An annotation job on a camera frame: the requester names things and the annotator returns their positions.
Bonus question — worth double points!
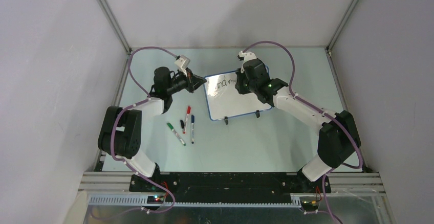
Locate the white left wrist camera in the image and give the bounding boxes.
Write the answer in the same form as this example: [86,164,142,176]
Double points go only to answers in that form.
[174,55,190,76]

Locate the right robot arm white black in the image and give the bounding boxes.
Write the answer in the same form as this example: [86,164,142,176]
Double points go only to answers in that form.
[235,57,360,192]

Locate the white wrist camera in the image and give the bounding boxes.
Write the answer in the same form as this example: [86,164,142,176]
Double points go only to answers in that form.
[174,55,190,76]
[237,51,257,73]

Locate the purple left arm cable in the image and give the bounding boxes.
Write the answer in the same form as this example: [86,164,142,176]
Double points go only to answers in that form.
[90,47,176,220]

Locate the green whiteboard marker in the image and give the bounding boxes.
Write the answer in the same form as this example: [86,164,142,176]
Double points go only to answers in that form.
[166,123,186,146]

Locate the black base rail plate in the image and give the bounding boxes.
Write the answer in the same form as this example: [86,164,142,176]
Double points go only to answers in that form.
[129,172,331,204]

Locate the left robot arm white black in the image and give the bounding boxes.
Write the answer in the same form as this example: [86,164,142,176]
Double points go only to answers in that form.
[98,66,207,192]

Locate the blue whiteboard marker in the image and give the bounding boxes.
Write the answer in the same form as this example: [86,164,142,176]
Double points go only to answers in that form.
[191,115,195,144]

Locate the blue-framed whiteboard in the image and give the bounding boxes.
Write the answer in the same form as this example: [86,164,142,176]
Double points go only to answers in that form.
[204,71,272,121]

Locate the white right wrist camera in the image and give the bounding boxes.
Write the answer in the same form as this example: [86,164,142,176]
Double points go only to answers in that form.
[237,51,257,73]

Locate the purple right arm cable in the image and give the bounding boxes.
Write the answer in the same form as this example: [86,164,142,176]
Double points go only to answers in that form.
[242,41,364,170]

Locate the red whiteboard marker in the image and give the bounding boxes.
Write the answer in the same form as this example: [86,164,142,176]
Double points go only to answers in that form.
[183,105,191,134]

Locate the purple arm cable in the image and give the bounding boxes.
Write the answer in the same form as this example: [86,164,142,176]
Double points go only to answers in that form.
[90,47,176,220]
[242,41,364,170]

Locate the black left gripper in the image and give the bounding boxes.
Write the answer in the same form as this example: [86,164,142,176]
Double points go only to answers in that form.
[166,68,206,95]

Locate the grey slotted cable duct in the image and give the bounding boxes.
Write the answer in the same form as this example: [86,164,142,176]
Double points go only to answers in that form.
[88,194,301,208]

